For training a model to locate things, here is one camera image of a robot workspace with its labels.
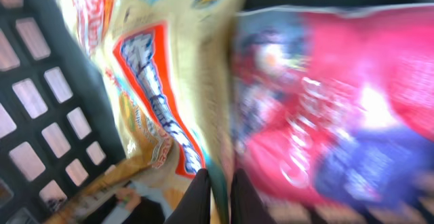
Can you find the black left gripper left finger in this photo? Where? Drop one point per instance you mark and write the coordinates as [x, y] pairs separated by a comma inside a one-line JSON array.
[[194, 207]]

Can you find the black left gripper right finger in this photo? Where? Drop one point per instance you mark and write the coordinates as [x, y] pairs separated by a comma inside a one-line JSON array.
[[246, 206]]

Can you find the red Carefree liner pack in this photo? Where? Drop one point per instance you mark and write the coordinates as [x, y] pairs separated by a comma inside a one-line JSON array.
[[333, 108]]

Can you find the yellow wet wipes packet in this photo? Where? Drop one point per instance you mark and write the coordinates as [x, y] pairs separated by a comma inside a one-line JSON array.
[[165, 68]]

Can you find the grey plastic basket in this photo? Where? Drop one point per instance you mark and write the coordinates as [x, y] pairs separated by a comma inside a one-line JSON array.
[[57, 128]]

